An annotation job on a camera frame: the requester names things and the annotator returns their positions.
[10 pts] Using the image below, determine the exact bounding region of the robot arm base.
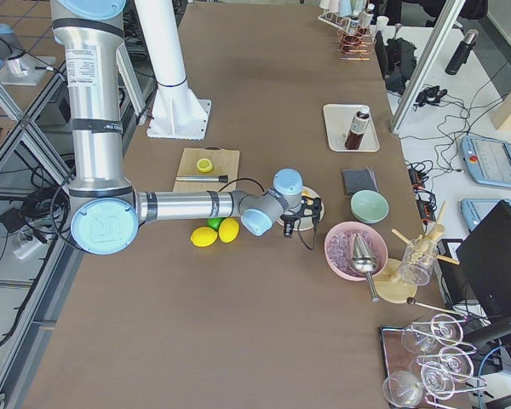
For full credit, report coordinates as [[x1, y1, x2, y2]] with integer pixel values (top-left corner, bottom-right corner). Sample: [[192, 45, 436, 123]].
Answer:
[[0, 23, 55, 86]]

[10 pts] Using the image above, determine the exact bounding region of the white cup rack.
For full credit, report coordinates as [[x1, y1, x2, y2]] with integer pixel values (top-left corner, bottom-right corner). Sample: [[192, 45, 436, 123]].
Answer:
[[318, 0, 342, 29]]

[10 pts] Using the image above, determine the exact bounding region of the whole yellow lemon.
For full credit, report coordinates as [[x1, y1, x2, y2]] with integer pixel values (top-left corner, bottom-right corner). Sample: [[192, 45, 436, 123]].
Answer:
[[190, 226, 218, 247], [218, 218, 240, 243]]

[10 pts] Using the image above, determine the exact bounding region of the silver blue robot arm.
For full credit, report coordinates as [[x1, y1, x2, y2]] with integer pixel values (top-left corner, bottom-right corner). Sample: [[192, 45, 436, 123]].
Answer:
[[51, 1, 322, 255]]

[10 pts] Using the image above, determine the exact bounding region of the mint green bowl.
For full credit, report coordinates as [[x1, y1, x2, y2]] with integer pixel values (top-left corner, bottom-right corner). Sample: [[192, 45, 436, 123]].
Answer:
[[351, 190, 389, 224]]

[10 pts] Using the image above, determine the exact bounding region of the black monitor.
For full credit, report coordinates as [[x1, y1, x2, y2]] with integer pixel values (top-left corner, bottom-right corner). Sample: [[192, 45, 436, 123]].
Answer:
[[439, 200, 511, 356]]

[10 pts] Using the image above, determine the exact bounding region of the halved lemon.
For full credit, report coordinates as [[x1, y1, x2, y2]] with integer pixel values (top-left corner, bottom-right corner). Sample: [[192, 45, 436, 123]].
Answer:
[[196, 158, 214, 174]]

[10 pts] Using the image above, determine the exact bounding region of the metal ice scoop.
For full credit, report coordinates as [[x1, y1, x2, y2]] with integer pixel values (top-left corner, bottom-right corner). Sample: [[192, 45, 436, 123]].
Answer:
[[349, 233, 379, 302]]

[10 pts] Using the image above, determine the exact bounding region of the cream serving tray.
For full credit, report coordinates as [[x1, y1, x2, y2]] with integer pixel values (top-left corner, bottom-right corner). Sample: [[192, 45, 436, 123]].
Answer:
[[323, 104, 380, 153]]

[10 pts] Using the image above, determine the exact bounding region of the cream round plate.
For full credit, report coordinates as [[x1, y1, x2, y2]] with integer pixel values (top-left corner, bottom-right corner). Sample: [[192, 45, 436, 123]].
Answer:
[[301, 187, 320, 200]]

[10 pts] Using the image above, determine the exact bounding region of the wine glass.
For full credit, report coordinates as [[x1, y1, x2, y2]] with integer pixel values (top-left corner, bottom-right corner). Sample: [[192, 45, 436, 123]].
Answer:
[[400, 314, 463, 354], [411, 344, 485, 401], [382, 370, 424, 408]]

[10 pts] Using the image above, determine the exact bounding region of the green lime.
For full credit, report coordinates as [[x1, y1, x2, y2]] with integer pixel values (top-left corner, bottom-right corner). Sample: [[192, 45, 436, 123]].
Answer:
[[207, 217, 225, 231]]

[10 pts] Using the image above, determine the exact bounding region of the blue teach pendant tablet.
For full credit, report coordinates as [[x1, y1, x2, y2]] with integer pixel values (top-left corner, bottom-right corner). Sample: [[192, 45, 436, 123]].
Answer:
[[461, 135, 511, 188]]

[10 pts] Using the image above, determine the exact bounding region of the copper wire bottle rack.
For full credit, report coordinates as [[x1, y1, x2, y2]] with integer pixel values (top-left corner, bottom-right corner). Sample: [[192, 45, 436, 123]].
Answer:
[[337, 17, 375, 61]]

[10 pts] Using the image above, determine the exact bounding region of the pink bowl with ice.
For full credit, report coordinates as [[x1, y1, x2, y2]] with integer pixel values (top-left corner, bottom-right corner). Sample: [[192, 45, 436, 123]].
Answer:
[[324, 222, 388, 281]]

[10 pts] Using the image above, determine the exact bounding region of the white robot column base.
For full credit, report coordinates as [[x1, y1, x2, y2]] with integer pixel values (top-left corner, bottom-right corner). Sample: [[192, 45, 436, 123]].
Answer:
[[135, 0, 211, 141]]

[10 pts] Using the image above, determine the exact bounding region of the black glass tray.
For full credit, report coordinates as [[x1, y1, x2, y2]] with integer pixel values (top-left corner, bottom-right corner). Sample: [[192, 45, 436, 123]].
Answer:
[[379, 325, 472, 409]]

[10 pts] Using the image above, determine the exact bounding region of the black thermos bottle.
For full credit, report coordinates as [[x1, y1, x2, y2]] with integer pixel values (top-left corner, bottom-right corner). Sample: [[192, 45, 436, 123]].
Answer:
[[445, 29, 479, 75]]

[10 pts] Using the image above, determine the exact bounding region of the steel muddler black tip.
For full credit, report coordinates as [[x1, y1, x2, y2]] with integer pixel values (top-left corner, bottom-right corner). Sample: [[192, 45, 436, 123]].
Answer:
[[175, 175, 229, 183]]

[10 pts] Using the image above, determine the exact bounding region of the wooden cutting board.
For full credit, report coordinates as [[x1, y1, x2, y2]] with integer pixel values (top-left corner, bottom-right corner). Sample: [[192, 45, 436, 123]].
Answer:
[[173, 147, 240, 192]]

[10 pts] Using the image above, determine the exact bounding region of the dark tea bottle on tray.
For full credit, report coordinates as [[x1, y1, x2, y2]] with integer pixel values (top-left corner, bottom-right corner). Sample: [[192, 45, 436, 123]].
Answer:
[[344, 107, 370, 150]]

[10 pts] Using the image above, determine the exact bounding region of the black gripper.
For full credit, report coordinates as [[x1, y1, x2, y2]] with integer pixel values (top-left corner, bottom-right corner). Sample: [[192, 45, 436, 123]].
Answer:
[[300, 196, 324, 222]]

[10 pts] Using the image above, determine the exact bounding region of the grey folded cloth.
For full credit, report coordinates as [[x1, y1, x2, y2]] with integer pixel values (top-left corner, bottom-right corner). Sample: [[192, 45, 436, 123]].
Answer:
[[342, 167, 379, 196]]

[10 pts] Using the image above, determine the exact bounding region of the aluminium frame post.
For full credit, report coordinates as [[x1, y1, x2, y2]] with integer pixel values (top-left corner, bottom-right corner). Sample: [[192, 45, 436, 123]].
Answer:
[[390, 0, 465, 135]]

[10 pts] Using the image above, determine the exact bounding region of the tea bottle in rack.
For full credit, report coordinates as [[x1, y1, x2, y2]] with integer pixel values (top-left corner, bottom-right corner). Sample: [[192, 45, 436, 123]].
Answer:
[[346, 12, 359, 36], [359, 3, 375, 29]]

